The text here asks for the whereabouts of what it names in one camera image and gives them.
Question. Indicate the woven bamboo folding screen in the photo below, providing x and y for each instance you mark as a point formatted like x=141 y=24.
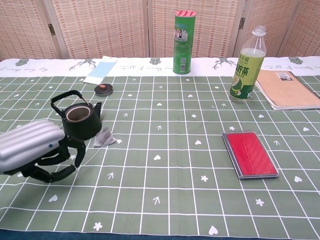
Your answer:
x=100 y=25

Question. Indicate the green tea plastic bottle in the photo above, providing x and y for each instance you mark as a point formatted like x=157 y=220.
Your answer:
x=243 y=75

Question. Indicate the green checked tablecloth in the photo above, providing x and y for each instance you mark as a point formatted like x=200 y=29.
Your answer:
x=175 y=162

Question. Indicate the red flat case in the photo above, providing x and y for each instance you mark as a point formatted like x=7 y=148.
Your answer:
x=251 y=155

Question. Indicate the brown spiral notebook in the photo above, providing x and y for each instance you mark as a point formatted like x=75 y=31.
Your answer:
x=287 y=91

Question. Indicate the green cylindrical can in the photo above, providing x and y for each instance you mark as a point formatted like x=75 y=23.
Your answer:
x=183 y=50

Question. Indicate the black teapot lid brown knob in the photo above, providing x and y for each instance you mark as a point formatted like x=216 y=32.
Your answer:
x=103 y=90

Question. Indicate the brass screen hinge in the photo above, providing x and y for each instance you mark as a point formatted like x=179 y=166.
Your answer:
x=51 y=29

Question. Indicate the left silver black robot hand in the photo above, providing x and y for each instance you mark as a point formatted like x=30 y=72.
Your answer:
x=27 y=142

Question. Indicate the blue white paper packet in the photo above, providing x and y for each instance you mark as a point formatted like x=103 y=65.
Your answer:
x=100 y=71

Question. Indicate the dark screen hinge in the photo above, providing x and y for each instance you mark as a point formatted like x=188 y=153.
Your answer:
x=242 y=23

